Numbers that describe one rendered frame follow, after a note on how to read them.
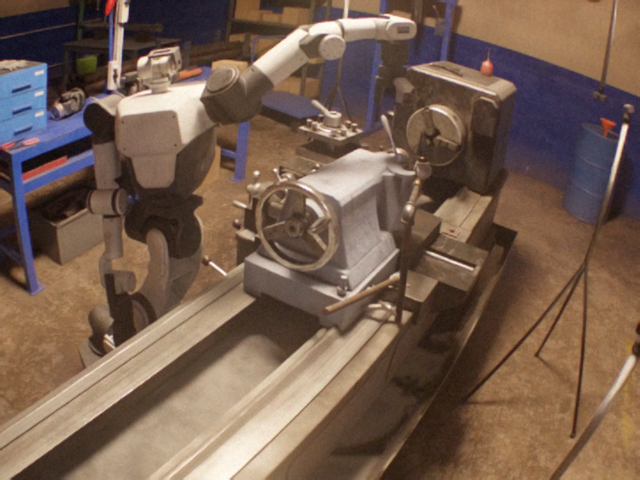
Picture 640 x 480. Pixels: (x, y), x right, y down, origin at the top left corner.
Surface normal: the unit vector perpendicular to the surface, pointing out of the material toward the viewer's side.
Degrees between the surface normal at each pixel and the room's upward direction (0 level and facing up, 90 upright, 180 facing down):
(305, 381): 0
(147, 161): 86
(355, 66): 90
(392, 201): 79
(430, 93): 90
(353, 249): 67
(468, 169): 90
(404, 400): 0
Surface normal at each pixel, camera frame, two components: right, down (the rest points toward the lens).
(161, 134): -0.17, 0.37
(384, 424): 0.11, -0.88
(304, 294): -0.51, 0.35
